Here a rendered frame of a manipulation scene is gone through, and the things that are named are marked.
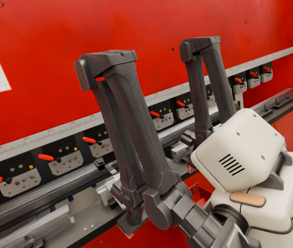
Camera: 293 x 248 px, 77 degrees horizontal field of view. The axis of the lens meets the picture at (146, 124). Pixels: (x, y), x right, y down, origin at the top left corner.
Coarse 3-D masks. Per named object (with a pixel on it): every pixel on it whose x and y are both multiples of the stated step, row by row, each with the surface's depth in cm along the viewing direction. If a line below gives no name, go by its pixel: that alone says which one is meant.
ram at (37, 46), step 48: (0, 0) 70; (48, 0) 77; (96, 0) 87; (144, 0) 99; (192, 0) 114; (240, 0) 136; (288, 0) 168; (0, 48) 72; (48, 48) 80; (96, 48) 90; (144, 48) 103; (240, 48) 144; (0, 96) 74; (48, 96) 83; (144, 96) 107; (0, 144) 76
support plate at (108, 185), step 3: (114, 180) 106; (108, 183) 105; (111, 183) 104; (108, 186) 101; (111, 186) 101; (108, 189) 99; (117, 201) 88; (120, 204) 86; (123, 204) 85; (123, 207) 83; (126, 207) 83; (123, 210) 83
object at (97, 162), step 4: (96, 160) 129; (100, 160) 127; (96, 164) 126; (100, 164) 124; (112, 164) 128; (100, 168) 124; (104, 168) 125; (108, 168) 120; (112, 168) 119; (112, 172) 114; (116, 172) 113
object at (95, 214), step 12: (288, 108) 176; (264, 120) 163; (276, 120) 166; (180, 168) 124; (96, 204) 109; (84, 216) 102; (96, 216) 100; (108, 216) 98; (120, 216) 98; (72, 228) 96; (84, 228) 94; (96, 228) 92; (108, 228) 95; (48, 240) 92; (60, 240) 90; (72, 240) 88; (84, 240) 89
